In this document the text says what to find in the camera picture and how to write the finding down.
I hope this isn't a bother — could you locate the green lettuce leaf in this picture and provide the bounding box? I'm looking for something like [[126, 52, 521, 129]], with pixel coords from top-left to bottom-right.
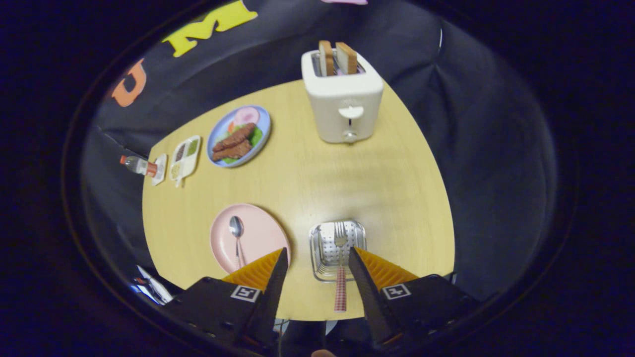
[[222, 130, 263, 164]]

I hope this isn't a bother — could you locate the white square coaster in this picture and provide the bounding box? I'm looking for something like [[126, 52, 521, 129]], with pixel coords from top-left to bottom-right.
[[151, 153, 168, 186]]

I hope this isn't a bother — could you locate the black backdrop cloth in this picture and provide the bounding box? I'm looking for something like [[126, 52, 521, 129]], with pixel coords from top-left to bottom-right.
[[79, 0, 559, 318]]

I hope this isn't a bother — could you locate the clear plastic bottle red label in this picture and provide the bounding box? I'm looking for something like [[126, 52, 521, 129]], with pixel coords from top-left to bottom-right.
[[120, 155, 158, 178]]

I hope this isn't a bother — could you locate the brown meat strip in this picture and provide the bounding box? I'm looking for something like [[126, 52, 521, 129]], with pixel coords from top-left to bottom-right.
[[212, 140, 253, 161], [212, 123, 256, 152]]

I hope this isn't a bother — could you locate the fork with checkered handle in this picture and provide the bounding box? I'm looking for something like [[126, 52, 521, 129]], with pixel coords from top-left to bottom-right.
[[333, 222, 348, 313]]

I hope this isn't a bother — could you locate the blue plate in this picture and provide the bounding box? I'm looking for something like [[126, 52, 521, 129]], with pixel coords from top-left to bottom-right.
[[206, 105, 271, 168]]

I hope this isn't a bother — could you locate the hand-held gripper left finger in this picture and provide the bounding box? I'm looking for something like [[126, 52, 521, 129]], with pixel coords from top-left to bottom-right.
[[163, 247, 289, 357]]

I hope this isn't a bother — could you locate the toast slice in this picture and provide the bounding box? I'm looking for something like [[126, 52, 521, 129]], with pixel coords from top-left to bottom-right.
[[335, 42, 358, 75], [319, 41, 335, 77]]

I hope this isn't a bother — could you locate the pink plate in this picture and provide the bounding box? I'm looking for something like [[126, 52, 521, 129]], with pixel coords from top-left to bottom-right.
[[209, 203, 291, 275]]

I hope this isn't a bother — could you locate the white flat device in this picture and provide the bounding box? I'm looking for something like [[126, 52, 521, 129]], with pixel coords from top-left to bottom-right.
[[136, 265, 174, 303]]

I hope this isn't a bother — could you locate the white toaster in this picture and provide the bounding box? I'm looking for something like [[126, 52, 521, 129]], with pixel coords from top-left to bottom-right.
[[301, 49, 384, 145]]

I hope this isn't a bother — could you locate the white divided condiment tray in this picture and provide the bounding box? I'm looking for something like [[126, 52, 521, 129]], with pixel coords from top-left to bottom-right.
[[170, 135, 201, 188]]

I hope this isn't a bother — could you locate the pink ham slice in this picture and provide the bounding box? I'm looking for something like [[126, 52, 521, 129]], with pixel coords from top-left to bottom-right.
[[234, 107, 260, 126]]

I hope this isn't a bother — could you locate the spoon with checkered handle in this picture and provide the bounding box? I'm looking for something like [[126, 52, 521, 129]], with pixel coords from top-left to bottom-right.
[[229, 215, 245, 269]]

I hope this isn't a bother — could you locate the metal wire basket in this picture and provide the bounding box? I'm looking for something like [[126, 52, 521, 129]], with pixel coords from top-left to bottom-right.
[[309, 220, 367, 283]]

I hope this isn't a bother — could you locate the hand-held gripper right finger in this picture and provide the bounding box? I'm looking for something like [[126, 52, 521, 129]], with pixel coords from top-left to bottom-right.
[[348, 246, 481, 348]]

